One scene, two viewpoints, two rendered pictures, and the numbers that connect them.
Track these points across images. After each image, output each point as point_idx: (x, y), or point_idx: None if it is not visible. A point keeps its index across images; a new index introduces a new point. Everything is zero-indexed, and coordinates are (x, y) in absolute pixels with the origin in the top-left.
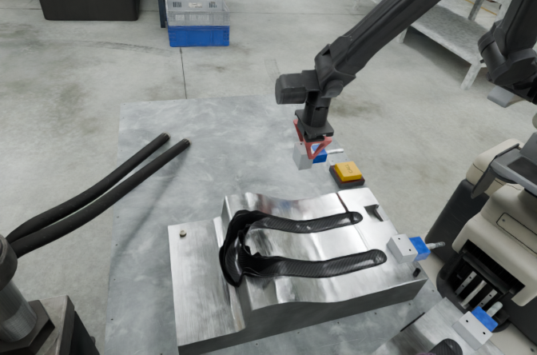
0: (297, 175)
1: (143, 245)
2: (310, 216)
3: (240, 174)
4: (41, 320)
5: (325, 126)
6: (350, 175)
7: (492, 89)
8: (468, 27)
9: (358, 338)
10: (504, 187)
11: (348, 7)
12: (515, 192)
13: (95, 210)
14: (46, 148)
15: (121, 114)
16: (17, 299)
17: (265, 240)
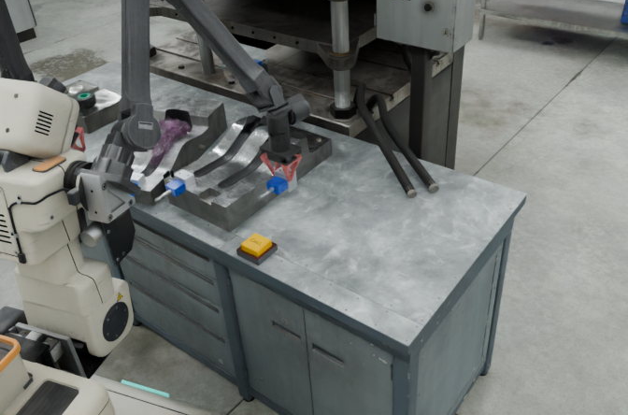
0: (299, 229)
1: (343, 147)
2: (254, 173)
3: (342, 204)
4: (336, 108)
5: (267, 147)
6: (250, 236)
7: (131, 195)
8: None
9: None
10: (94, 274)
11: None
12: (86, 270)
13: (360, 108)
14: None
15: (502, 186)
16: (335, 85)
17: (263, 133)
